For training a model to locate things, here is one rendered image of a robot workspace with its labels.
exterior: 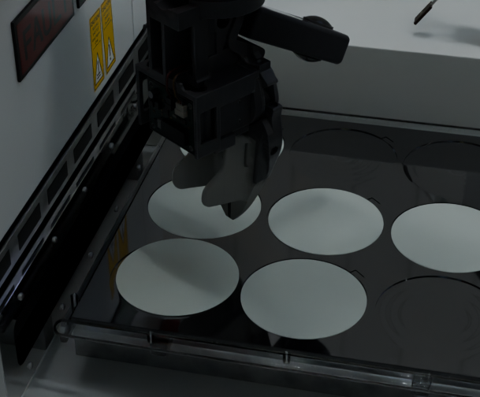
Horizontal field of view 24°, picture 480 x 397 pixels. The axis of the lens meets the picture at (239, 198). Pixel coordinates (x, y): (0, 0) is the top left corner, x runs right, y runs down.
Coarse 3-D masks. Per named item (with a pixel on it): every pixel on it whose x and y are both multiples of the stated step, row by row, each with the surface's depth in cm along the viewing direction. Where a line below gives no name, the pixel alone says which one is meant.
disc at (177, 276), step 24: (168, 240) 97; (192, 240) 97; (144, 264) 95; (168, 264) 95; (192, 264) 95; (216, 264) 95; (120, 288) 92; (144, 288) 92; (168, 288) 92; (192, 288) 92; (216, 288) 92; (168, 312) 90; (192, 312) 90
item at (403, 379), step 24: (72, 336) 88; (96, 336) 88; (120, 336) 87; (144, 336) 87; (168, 336) 87; (216, 360) 86; (240, 360) 86; (264, 360) 85; (288, 360) 85; (312, 360) 85; (336, 360) 85; (384, 384) 84; (408, 384) 83; (432, 384) 83; (456, 384) 83
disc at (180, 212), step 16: (160, 192) 103; (176, 192) 104; (192, 192) 104; (160, 208) 101; (176, 208) 101; (192, 208) 101; (208, 208) 101; (256, 208) 101; (160, 224) 99; (176, 224) 99; (192, 224) 99; (208, 224) 99; (224, 224) 99; (240, 224) 99
